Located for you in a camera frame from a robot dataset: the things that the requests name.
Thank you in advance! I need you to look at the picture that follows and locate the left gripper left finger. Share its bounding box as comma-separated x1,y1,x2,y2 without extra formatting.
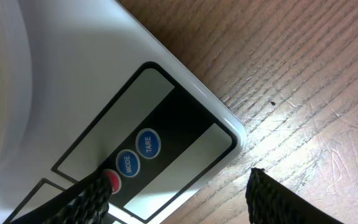
13,172,112,224

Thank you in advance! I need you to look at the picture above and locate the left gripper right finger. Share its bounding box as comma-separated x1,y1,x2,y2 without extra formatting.
246,167,341,224

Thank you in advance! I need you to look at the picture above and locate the white digital kitchen scale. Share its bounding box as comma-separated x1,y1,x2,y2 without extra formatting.
0,1,245,223

